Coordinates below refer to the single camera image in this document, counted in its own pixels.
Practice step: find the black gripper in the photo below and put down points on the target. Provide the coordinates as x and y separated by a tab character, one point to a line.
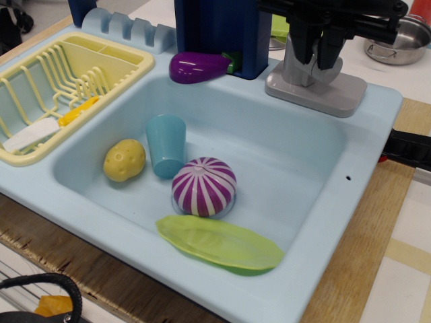
333	22

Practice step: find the grey toy faucet with lever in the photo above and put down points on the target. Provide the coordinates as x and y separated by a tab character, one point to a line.
329	91

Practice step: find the stainless steel pot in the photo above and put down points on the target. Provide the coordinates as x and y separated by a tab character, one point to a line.
412	40

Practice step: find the dark blue plastic tower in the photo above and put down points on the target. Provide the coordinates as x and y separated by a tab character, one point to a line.
200	26

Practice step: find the purple toy eggplant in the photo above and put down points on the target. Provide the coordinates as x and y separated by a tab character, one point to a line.
197	67

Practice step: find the black clamp with red tip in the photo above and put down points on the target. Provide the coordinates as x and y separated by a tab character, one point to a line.
409	149

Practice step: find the blue plastic cup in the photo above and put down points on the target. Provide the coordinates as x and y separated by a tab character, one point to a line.
166	138

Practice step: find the light blue toy sink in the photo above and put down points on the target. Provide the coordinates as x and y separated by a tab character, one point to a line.
300	174

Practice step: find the purple white striped toy onion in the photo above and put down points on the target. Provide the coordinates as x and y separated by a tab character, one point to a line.
204	187

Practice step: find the yellow toy potato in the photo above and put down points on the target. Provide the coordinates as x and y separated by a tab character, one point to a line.
124	160

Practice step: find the green plastic plate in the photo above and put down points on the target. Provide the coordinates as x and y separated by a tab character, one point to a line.
221	244

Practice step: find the yellow dish drying rack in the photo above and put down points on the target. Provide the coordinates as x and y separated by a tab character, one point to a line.
75	73

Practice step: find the white and yellow toy knife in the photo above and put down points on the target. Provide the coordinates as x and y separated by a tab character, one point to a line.
45	127

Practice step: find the black object top left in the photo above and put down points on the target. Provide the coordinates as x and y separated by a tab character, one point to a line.
12	30

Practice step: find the orange yellow object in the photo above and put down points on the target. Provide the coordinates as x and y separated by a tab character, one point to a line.
52	305

